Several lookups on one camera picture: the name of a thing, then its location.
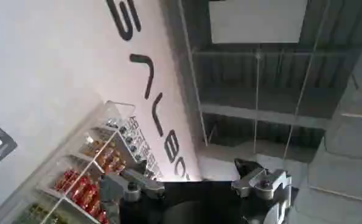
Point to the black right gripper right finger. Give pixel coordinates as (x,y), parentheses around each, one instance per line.
(259,184)

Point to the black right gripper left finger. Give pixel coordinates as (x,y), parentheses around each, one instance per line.
(132,190)

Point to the white shelf with packaged goods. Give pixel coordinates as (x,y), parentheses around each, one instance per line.
(86,182)

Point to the white rectangular panel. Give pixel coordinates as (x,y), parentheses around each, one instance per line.
(256,21)

